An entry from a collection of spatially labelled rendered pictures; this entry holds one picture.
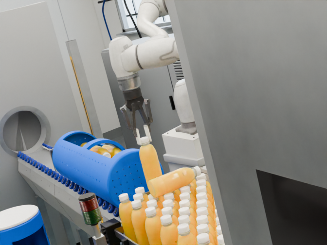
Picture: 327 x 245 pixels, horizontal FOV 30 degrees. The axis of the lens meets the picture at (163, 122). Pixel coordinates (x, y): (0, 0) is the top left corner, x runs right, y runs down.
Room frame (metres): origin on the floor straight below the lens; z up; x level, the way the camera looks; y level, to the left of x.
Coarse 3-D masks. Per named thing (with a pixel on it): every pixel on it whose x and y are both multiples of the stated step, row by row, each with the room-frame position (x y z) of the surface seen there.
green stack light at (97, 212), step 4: (96, 208) 2.07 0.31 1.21; (84, 212) 2.06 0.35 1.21; (88, 212) 2.05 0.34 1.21; (92, 212) 2.05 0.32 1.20; (96, 212) 2.06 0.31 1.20; (100, 212) 2.08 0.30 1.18; (84, 216) 2.06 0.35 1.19; (88, 216) 2.05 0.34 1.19; (92, 216) 2.05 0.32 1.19; (96, 216) 2.05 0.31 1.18; (100, 216) 2.07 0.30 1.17; (84, 220) 2.07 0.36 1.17; (88, 220) 2.05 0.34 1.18; (92, 220) 2.05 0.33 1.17; (96, 220) 2.05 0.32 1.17; (100, 220) 2.06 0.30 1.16; (88, 224) 2.05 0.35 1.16
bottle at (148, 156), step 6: (144, 144) 2.45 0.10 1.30; (150, 144) 2.46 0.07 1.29; (144, 150) 2.44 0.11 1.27; (150, 150) 2.44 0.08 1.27; (144, 156) 2.43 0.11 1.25; (150, 156) 2.43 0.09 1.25; (156, 156) 2.45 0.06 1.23; (144, 162) 2.44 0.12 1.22; (150, 162) 2.43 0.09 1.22; (156, 162) 2.44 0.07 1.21; (144, 168) 2.44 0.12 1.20; (150, 168) 2.43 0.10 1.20; (156, 168) 2.44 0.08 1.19; (144, 174) 2.46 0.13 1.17; (150, 174) 2.43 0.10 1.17; (156, 174) 2.43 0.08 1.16; (162, 174) 2.46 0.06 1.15
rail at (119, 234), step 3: (114, 231) 2.41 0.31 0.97; (117, 231) 2.39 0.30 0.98; (117, 234) 2.39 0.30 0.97; (120, 234) 2.35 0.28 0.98; (123, 234) 2.34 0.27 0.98; (120, 237) 2.36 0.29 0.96; (123, 237) 2.33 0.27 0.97; (126, 237) 2.30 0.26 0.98; (129, 240) 2.26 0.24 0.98; (129, 243) 2.27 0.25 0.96; (132, 243) 2.24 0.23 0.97; (135, 243) 2.22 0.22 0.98
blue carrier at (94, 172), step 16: (64, 144) 3.26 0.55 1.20; (80, 144) 3.44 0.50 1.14; (96, 144) 3.00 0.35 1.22; (112, 144) 3.10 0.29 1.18; (64, 160) 3.16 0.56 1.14; (80, 160) 2.94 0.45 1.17; (96, 160) 2.77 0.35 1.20; (112, 160) 2.64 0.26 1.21; (128, 160) 2.63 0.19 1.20; (64, 176) 3.31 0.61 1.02; (80, 176) 2.92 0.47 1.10; (96, 176) 2.71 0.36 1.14; (112, 176) 2.59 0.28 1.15; (128, 176) 2.62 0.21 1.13; (144, 176) 2.65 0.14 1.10; (96, 192) 2.77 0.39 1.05; (112, 192) 2.58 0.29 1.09; (128, 192) 2.61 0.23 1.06
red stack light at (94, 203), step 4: (88, 200) 2.05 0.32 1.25; (92, 200) 2.06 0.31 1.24; (96, 200) 2.08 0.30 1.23; (80, 204) 2.06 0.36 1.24; (84, 204) 2.05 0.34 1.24; (88, 204) 2.05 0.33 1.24; (92, 204) 2.05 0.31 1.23; (96, 204) 2.07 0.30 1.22; (84, 208) 2.05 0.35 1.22; (88, 208) 2.05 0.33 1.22; (92, 208) 2.05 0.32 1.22
